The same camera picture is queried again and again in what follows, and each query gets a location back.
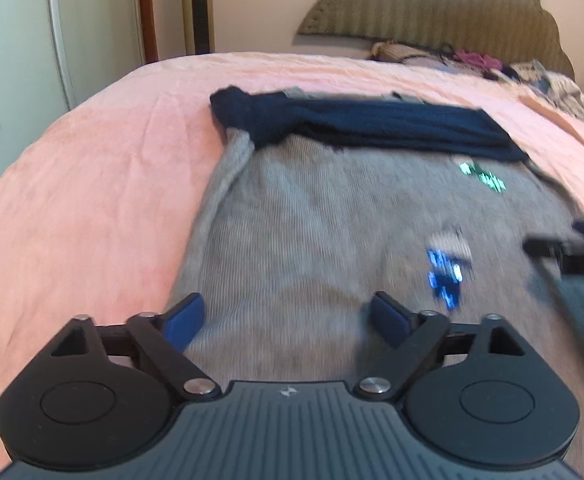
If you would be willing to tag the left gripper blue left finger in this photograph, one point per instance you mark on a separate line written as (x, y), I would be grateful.
(160, 341)

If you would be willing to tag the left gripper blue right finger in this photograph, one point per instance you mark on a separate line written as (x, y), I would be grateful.
(415, 342)

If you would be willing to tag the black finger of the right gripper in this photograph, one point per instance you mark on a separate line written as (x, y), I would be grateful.
(545, 248)

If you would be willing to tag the grey navy sequin sweater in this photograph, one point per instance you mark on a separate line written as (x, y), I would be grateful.
(318, 201)

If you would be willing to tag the crumpled white grey clothes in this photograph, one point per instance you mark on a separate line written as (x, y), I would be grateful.
(556, 88)

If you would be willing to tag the pink bed blanket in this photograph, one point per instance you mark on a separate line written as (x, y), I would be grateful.
(94, 216)

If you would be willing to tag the magenta garment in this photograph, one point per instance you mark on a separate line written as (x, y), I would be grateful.
(478, 60)

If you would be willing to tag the olive quilted headboard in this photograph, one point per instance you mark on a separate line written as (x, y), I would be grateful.
(512, 31)

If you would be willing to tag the gold tower fan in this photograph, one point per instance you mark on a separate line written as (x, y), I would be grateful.
(198, 26)

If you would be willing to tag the brown wooden door frame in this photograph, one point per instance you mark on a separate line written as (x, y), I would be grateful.
(148, 31)

